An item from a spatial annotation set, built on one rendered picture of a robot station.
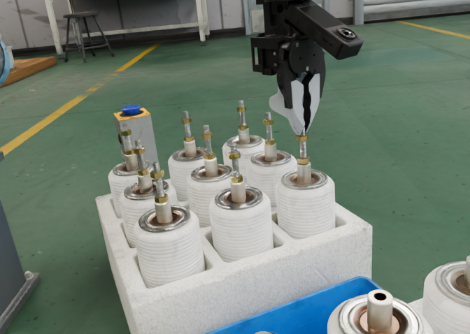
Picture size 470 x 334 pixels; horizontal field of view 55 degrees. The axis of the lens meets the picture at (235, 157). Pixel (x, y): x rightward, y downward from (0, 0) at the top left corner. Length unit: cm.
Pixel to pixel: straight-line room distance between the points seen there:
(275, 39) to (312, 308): 40
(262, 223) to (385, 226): 50
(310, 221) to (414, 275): 31
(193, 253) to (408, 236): 58
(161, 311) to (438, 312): 34
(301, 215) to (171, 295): 23
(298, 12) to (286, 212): 30
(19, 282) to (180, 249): 48
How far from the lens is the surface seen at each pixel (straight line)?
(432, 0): 593
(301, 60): 66
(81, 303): 98
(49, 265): 114
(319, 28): 63
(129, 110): 101
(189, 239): 64
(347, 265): 76
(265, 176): 80
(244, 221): 66
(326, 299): 72
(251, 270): 66
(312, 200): 71
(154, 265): 65
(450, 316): 51
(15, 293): 103
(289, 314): 70
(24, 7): 615
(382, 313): 45
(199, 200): 77
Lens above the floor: 56
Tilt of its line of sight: 21 degrees down
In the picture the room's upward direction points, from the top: 6 degrees counter-clockwise
